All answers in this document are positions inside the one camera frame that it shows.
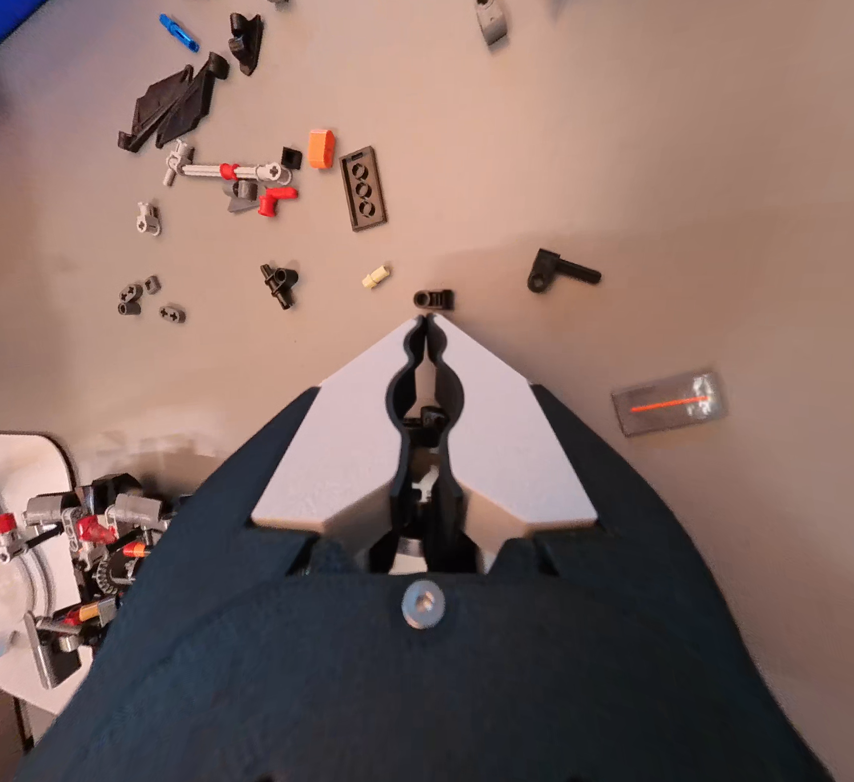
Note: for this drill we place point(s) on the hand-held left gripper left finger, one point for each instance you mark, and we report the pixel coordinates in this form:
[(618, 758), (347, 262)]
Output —
[(320, 462)]

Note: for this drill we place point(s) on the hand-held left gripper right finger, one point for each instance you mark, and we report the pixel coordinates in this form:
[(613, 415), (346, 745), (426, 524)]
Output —
[(527, 462)]

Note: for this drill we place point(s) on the black grey lego subassembly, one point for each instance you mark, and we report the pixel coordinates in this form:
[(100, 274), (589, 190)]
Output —
[(427, 448)]

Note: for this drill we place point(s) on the small black lego piece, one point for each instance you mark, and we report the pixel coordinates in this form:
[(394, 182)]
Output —
[(433, 300)]

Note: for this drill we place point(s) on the lego car chassis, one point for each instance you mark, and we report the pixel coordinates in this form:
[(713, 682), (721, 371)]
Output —
[(133, 505)]

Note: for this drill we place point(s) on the black lego panel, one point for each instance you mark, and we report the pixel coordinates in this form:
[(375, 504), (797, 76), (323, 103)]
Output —
[(190, 98)]

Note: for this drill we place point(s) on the grey lego connector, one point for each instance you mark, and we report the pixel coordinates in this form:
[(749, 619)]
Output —
[(130, 298), (152, 284), (172, 313), (492, 18)]

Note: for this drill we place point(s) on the dark lego tile red stripe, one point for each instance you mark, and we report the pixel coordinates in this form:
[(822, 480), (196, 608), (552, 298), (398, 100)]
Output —
[(667, 405)]

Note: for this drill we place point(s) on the black lego pin connector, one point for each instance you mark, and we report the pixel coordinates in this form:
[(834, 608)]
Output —
[(280, 282)]

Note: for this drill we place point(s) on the small beige lego piece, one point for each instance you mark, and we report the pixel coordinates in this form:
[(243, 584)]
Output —
[(375, 277)]

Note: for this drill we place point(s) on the black lego plate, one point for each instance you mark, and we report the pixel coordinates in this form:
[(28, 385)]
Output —
[(363, 188)]

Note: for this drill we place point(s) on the scattered lego pieces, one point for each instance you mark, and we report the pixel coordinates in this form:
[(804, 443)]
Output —
[(200, 169)]

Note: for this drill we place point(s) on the black connector with axle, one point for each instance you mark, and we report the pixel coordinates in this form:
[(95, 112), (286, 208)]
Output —
[(564, 272)]

